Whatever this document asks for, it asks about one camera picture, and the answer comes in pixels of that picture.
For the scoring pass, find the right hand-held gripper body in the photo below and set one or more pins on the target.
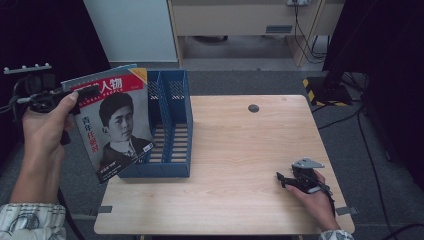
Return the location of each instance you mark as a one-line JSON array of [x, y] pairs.
[[305, 178]]

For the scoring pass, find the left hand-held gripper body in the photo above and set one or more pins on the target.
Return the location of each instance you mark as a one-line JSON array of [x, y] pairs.
[[38, 93]]

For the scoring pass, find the magazine with portrait cover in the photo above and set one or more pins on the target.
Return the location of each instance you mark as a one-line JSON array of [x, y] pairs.
[[116, 126]]

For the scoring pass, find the blue plastic file rack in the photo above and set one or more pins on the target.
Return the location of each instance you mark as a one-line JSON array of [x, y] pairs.
[[173, 166]]

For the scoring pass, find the person's right hand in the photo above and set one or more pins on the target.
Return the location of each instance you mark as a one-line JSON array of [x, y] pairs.
[[316, 205]]

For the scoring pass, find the person's left hand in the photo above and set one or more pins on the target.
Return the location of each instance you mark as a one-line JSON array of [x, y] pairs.
[[45, 130]]

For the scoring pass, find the grey tape piece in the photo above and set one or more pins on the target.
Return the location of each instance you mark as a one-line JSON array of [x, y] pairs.
[[346, 210], [104, 209]]

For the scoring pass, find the black curtain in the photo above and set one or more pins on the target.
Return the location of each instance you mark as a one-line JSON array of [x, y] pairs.
[[66, 33], [393, 66]]

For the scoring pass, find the white cabinet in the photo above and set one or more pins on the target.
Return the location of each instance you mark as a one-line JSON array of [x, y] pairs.
[[133, 30]]

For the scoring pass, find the dark round table grommet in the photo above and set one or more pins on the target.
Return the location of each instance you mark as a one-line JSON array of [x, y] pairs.
[[253, 108]]

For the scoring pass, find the black stand base striped tape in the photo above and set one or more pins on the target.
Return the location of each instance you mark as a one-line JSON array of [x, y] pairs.
[[328, 93]]

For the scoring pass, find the grey vent grille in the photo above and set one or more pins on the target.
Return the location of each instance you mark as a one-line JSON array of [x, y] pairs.
[[279, 29]]

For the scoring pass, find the light wooden desk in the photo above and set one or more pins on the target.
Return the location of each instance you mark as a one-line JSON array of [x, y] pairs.
[[233, 18]]

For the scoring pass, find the white power strip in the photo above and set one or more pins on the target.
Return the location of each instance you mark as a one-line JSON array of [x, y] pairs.
[[298, 2]]

